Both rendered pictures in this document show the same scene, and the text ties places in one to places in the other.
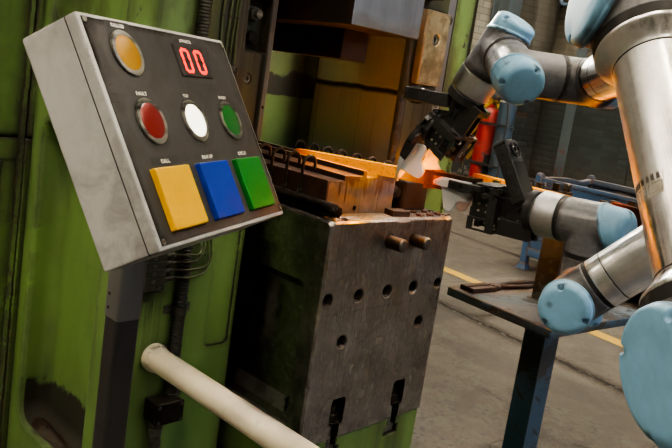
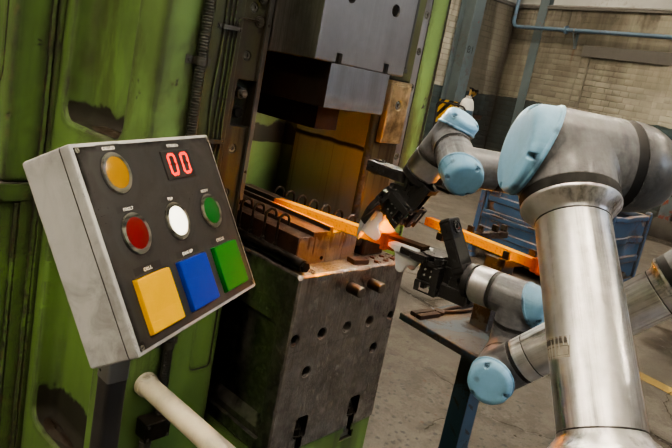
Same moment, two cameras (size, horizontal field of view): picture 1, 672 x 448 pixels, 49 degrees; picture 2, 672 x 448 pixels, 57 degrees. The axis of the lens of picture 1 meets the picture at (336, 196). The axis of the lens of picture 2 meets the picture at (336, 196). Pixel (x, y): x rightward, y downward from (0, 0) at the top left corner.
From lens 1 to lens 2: 0.19 m
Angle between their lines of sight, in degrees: 3
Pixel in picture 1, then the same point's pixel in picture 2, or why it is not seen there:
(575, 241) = (503, 314)
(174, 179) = (155, 286)
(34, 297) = (46, 318)
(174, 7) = (168, 94)
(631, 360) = not seen: outside the picture
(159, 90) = (145, 200)
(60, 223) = not seen: hidden behind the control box
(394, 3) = (361, 86)
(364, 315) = (326, 348)
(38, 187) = not seen: hidden behind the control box
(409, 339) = (364, 362)
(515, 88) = (458, 183)
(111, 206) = (97, 315)
